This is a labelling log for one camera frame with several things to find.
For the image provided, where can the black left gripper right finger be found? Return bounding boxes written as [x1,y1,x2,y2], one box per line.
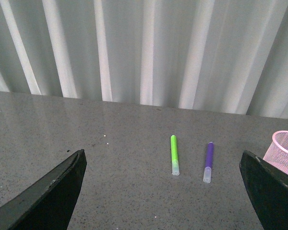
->
[240,150,288,230]

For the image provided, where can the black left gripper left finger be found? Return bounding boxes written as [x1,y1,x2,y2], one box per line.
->
[0,149,87,230]

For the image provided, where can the purple marker pen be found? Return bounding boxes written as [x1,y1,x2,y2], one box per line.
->
[203,142,214,184]

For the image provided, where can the pink mesh cup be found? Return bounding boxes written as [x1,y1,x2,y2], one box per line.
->
[263,130,288,175]

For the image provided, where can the green marker pen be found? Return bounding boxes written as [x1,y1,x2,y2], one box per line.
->
[170,135,180,176]

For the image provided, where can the white pleated curtain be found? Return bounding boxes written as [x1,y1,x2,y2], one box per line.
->
[0,0,288,119]

